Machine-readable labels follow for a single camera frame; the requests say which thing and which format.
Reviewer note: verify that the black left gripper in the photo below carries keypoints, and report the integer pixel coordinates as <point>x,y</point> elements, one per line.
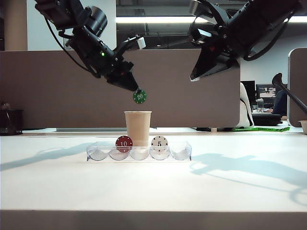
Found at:
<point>117,69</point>

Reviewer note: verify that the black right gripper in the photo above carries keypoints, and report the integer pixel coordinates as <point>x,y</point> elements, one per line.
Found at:
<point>223,45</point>

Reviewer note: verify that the green poker chip 20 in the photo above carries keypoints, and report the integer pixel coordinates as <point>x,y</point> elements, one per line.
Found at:
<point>139,96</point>

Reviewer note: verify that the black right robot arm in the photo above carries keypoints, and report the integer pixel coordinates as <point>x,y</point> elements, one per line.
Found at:
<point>261,21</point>

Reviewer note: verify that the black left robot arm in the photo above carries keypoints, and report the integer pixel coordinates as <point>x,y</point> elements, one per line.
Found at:
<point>79,26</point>

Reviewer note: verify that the tan paper cup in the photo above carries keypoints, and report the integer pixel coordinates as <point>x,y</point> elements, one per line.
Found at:
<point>138,127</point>

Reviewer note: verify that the red poker chip 10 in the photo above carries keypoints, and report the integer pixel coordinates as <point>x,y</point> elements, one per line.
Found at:
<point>123,144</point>

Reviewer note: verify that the white poker chip 5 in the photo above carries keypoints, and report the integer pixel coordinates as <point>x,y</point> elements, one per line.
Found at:
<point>159,144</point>

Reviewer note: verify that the clear plastic chip tray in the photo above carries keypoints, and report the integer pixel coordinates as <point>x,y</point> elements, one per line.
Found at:
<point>139,157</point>

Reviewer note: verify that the large black monitor back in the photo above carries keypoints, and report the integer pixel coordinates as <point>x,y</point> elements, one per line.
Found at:
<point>249,92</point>

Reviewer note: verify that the wide brown desk partition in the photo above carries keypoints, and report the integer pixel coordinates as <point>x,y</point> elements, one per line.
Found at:
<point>168,100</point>

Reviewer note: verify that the small black computer monitor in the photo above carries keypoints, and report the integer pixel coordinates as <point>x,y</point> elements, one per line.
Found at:
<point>265,90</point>

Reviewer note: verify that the white bag with black stripe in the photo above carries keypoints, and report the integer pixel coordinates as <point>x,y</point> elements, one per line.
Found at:
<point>244,115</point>

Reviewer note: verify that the white partition foot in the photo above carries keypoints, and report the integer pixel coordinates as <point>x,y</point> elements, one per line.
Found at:
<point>214,129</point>

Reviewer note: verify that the long ceiling light strip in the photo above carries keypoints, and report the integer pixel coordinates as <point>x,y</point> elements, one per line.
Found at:
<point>153,19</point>

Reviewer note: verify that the person in blue shirt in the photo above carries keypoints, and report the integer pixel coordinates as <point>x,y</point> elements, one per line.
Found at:
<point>280,103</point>

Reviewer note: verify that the green tape strip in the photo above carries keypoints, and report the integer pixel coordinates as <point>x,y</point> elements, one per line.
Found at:
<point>261,129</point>

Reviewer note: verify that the narrow brown desk partition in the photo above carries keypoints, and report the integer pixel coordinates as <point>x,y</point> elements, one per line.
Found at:
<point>298,72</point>

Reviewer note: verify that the beige building column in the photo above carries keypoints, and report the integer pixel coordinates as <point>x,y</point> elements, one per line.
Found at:
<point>15,24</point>

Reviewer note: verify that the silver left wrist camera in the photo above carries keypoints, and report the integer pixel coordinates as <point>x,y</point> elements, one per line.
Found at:
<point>141,43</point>

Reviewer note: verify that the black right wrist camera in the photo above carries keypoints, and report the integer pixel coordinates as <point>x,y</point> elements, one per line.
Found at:
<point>204,14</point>

